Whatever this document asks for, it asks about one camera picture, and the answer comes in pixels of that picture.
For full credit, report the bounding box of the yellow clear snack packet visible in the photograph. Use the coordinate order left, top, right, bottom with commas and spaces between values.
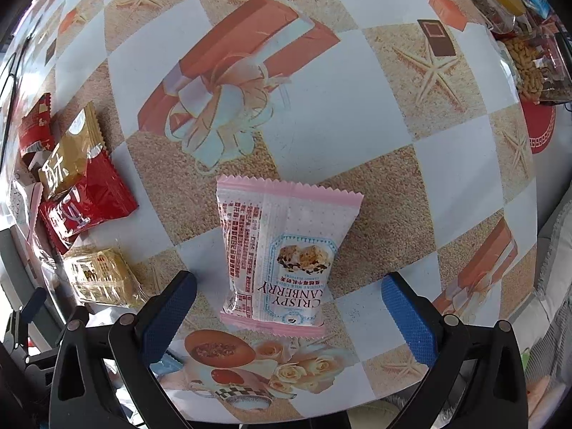
63, 248, 148, 309

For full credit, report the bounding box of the clear bag of nuts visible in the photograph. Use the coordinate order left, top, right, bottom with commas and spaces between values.
503, 34, 571, 105

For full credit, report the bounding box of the dark red snack packet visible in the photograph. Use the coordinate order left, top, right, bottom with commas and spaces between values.
19, 92, 55, 165

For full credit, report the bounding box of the gold snack packet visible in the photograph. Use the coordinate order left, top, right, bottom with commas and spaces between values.
39, 102, 106, 199

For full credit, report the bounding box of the pink cranberry crisp packet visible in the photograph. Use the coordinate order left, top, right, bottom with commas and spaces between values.
216, 175, 364, 338

